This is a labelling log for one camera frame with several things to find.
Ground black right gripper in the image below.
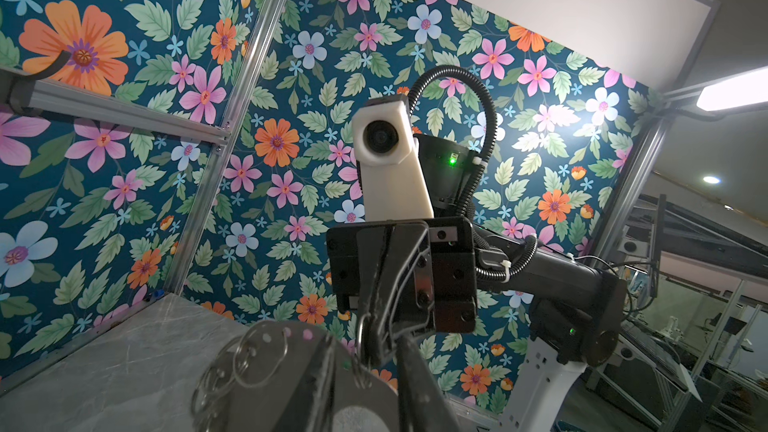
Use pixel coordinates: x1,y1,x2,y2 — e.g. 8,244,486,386
326,217,477,366

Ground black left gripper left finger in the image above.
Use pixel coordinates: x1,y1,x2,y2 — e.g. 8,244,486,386
287,336,336,431

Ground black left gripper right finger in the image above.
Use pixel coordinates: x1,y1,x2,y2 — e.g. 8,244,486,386
396,336,460,432

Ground metal keyring holder red handle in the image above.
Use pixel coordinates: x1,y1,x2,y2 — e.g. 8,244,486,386
190,320,399,431

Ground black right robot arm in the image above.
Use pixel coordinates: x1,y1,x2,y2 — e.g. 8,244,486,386
326,65,627,431

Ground ceiling light panel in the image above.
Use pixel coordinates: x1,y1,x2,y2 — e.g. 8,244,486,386
696,67,767,112

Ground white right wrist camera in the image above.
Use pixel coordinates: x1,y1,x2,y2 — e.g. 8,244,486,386
351,95,434,222

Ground black hook rail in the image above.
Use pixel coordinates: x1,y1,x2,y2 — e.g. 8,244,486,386
1,51,72,115

